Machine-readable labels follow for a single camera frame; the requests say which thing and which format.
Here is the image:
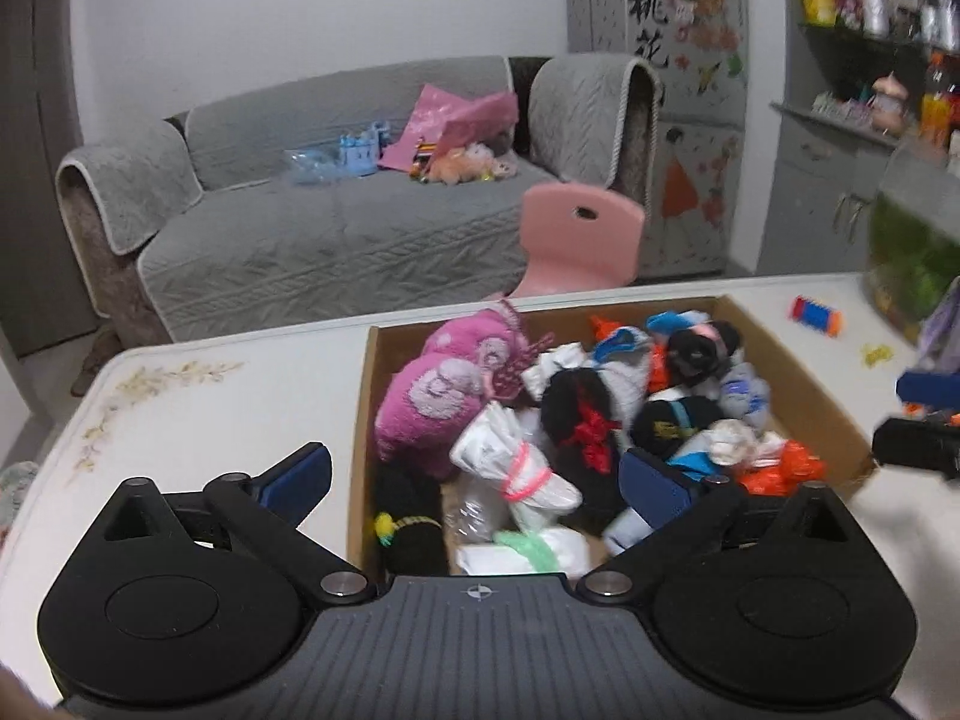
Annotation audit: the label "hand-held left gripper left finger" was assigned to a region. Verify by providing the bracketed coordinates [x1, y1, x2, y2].
[103, 442, 377, 605]

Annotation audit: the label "patterned floor cushion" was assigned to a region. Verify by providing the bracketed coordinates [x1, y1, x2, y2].
[0, 461, 38, 530]

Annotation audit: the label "brown slippers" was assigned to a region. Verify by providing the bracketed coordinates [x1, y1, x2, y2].
[71, 326, 121, 396]

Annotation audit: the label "pink plastic bag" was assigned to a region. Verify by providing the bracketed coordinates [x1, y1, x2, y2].
[379, 84, 520, 170]

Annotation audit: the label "grey cabinet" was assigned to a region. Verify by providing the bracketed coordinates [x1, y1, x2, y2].
[750, 0, 960, 275]

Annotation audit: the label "small white sock bundle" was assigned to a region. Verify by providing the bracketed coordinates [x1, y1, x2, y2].
[705, 420, 785, 470]

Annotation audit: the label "pink teapot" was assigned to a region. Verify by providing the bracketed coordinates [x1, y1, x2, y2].
[870, 71, 908, 136]

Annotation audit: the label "purple water bottle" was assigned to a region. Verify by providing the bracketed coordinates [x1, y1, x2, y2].
[919, 300, 960, 372]

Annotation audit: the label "small black sock bundle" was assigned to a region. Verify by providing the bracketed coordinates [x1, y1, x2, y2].
[628, 397, 710, 460]
[666, 320, 742, 392]

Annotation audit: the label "orange sock bundle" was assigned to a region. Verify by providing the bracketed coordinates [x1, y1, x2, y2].
[737, 441, 828, 497]

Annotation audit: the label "white flower-print desktop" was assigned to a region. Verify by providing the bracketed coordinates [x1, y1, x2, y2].
[0, 270, 960, 720]

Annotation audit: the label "pink fuzzy sock bundle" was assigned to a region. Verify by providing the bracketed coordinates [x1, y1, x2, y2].
[375, 311, 530, 481]

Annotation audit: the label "grey door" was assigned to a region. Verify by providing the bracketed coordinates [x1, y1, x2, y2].
[0, 0, 83, 361]

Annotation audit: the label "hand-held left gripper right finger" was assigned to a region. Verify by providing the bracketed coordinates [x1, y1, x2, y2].
[576, 448, 850, 605]

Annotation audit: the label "white sock bundle pink tie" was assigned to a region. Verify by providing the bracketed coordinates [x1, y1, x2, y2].
[448, 400, 584, 535]

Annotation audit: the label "blue toy castle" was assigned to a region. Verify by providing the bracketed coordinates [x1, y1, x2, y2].
[339, 130, 391, 173]

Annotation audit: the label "pink plastic chair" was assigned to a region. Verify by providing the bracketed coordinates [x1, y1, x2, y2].
[487, 181, 646, 301]

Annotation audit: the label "black fuzzy sock red ribbon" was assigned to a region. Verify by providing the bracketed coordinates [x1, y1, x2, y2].
[540, 369, 627, 475]

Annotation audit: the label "black sock olive band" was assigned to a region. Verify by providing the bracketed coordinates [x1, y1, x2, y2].
[371, 461, 445, 582]

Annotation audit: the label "cardboard box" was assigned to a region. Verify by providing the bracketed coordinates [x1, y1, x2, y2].
[346, 294, 878, 586]

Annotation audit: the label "orange drink bottle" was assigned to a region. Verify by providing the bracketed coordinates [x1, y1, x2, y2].
[921, 52, 953, 147]

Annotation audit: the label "glass fish bowl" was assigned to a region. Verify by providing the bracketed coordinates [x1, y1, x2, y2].
[862, 142, 960, 346]

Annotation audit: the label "white knitted sock blue trim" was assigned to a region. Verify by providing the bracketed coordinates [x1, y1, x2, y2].
[592, 326, 655, 421]

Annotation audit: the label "small orange plastic bag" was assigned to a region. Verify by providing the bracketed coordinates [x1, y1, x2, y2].
[589, 313, 627, 350]

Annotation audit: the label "white sock green tie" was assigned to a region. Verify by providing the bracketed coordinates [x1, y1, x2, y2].
[457, 529, 593, 578]

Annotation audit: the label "pile of colourful trinkets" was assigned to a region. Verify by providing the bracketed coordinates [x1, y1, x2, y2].
[810, 90, 875, 121]

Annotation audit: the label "grey quilted sofa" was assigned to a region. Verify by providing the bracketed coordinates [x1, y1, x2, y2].
[56, 52, 665, 346]

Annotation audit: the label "flower-sticker refrigerator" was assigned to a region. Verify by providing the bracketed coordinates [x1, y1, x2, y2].
[564, 0, 751, 277]

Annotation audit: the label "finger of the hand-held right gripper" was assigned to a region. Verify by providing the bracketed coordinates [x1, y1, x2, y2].
[896, 369, 960, 404]
[872, 415, 960, 479]

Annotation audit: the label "orange blue toy block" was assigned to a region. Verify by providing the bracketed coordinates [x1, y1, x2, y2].
[789, 295, 846, 336]

